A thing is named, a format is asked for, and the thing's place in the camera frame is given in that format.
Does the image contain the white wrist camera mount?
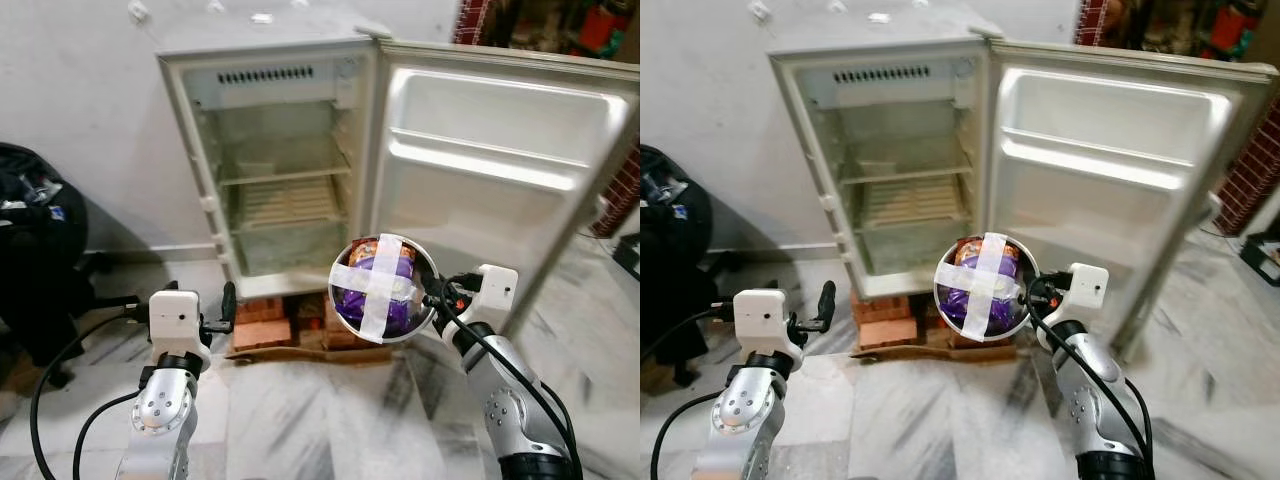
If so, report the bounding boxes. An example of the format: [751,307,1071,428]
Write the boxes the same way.
[1062,263,1111,326]
[148,288,211,369]
[475,263,521,326]
[733,288,792,367]

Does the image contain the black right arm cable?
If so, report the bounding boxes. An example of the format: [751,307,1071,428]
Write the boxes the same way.
[430,290,586,476]
[1025,285,1156,476]

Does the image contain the short black left arm cable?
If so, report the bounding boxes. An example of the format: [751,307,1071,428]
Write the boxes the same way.
[650,390,726,480]
[72,390,141,480]

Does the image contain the wide red brick pillar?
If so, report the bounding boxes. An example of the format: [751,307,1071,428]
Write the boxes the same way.
[1212,120,1280,237]
[592,148,641,239]

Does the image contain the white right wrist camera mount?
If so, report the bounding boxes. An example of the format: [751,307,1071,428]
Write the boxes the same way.
[1062,263,1111,326]
[475,263,521,326]

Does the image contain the black office chair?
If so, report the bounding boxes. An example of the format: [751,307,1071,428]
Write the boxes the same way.
[640,145,741,387]
[0,142,96,386]

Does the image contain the red container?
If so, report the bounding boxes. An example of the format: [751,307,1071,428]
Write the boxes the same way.
[1205,3,1263,59]
[575,3,631,58]

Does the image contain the white door shelf bar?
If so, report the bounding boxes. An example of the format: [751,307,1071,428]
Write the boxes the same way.
[385,128,586,193]
[1000,128,1201,193]

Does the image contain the ribbed fridge drawer cover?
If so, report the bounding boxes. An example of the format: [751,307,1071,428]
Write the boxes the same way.
[232,178,346,233]
[855,178,969,233]

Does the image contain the black basket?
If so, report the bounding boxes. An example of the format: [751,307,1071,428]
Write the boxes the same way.
[1240,232,1280,287]

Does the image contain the narrow red brick pillar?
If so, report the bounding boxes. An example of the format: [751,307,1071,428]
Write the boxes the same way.
[455,0,493,46]
[1075,0,1111,46]

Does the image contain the glass fridge shelf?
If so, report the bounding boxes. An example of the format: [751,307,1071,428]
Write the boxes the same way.
[838,160,976,188]
[215,160,356,188]

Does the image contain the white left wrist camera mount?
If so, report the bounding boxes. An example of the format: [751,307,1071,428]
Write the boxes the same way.
[148,288,211,369]
[733,288,792,367]

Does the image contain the taped white bowl purple contents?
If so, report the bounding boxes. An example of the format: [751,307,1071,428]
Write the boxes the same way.
[328,232,439,346]
[933,232,1039,343]

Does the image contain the long black left arm cable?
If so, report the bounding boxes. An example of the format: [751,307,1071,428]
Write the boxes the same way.
[30,295,151,480]
[640,300,739,361]

